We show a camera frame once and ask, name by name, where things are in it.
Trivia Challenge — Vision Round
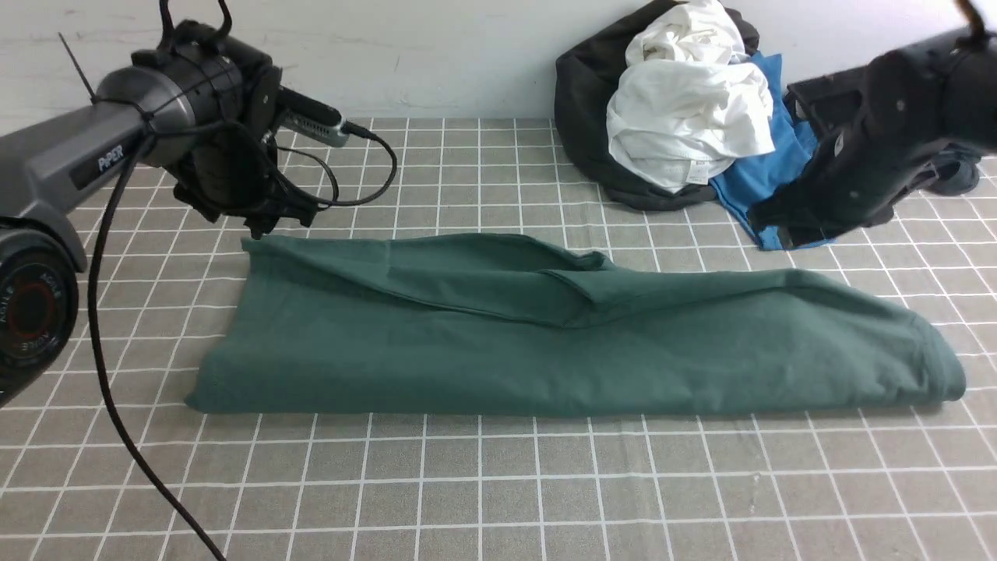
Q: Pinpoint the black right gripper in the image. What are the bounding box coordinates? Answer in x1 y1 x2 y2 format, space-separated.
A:
747 117 935 251

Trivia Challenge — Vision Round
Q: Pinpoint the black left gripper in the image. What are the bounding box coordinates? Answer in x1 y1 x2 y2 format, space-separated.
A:
172 129 319 239

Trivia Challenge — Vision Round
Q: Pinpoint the green long-sleeve top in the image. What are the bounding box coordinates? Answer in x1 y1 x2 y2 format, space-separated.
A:
185 233 967 418

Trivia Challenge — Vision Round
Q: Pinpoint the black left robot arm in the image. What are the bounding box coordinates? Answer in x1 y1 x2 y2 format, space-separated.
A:
1 20 319 404

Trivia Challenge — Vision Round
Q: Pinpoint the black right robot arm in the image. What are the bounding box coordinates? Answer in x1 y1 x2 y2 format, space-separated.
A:
747 29 995 249

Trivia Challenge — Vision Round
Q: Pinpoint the dark grey crumpled garment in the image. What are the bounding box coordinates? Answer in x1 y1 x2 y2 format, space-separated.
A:
783 66 984 197

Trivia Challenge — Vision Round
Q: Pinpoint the blue t-shirt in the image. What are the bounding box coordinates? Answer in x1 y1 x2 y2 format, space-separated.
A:
710 52 818 252

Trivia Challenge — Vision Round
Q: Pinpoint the white crumpled garment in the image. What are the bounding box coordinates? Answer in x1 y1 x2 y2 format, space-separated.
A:
606 1 775 194

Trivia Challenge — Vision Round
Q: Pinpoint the black garment under white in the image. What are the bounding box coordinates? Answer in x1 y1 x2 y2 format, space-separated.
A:
553 1 759 212

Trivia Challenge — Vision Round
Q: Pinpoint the grey checked tablecloth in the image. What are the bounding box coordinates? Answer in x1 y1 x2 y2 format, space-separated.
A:
0 118 997 561

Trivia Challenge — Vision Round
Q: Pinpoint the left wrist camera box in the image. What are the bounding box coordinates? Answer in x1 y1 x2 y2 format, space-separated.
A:
277 86 348 148

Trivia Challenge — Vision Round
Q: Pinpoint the black left camera cable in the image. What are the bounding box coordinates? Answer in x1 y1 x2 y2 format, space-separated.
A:
269 121 398 210

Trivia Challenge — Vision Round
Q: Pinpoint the black cable lower left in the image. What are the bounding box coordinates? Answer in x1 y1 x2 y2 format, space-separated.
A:
87 132 228 561

